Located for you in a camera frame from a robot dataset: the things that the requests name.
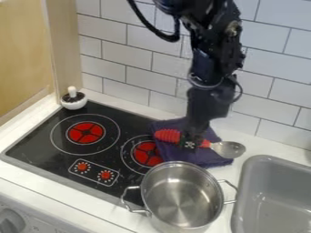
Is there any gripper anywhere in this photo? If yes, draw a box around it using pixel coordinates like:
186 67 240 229
178 76 238 150

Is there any red spoon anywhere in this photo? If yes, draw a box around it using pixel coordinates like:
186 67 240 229
153 128 248 160

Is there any toy stove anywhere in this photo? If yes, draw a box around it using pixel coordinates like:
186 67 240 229
0 99 176 208

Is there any purple cloth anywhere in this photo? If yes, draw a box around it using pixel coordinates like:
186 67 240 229
146 116 236 169

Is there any silver pot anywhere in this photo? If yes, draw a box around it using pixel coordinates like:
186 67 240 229
118 160 240 233

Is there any toy sink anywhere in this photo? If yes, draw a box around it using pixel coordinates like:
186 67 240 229
229 154 311 233

